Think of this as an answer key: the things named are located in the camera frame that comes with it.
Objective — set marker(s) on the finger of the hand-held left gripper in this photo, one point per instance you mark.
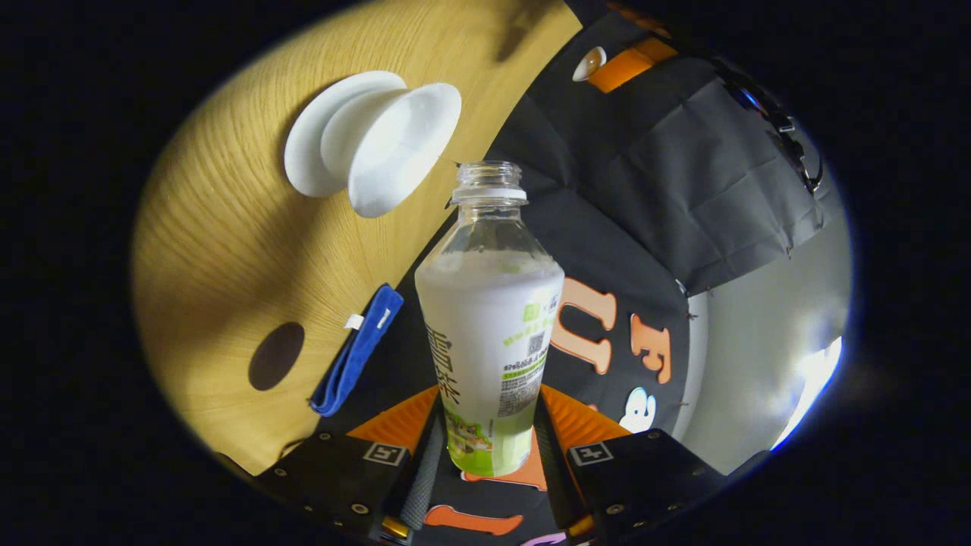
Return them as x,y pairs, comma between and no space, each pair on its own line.
630,67

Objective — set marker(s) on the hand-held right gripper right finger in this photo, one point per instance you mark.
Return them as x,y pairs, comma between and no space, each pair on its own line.
652,474

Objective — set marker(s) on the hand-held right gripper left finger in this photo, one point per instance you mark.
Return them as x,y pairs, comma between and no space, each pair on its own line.
341,474

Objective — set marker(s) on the white teacup lid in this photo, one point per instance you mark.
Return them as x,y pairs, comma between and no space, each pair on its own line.
589,64

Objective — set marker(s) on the dark brown round coaster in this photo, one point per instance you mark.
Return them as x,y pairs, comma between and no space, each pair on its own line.
276,356

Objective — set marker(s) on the clear water bottle white label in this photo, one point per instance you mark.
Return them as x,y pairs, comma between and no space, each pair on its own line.
489,334

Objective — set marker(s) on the white teacup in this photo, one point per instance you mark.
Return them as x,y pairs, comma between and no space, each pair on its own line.
402,148

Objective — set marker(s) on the blue towel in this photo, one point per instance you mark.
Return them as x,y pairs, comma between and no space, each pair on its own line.
356,353

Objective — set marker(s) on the white saucer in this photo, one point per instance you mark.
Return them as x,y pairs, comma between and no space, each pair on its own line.
307,148

